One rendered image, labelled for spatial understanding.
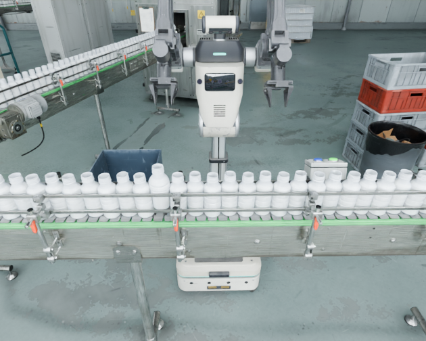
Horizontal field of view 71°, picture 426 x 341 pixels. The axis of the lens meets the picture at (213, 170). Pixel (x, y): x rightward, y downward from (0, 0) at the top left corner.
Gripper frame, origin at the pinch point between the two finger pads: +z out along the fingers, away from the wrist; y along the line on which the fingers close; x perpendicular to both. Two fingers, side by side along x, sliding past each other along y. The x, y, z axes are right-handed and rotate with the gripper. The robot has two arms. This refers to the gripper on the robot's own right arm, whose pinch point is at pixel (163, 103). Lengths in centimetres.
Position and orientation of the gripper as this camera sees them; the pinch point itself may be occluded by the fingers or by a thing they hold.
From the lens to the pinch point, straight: 120.7
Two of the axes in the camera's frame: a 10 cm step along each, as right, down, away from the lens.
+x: 0.3, 0.2, 10.0
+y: 10.0, 0.1, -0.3
